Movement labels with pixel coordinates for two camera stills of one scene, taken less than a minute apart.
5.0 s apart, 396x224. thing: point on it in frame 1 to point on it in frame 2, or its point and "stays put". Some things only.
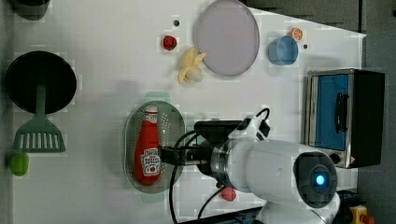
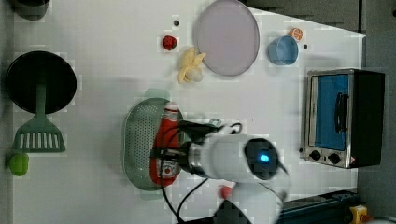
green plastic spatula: [39, 134] stays put
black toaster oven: [345, 115] stays put
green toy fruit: [19, 163] stays put
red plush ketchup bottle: [148, 159] to [163, 171]
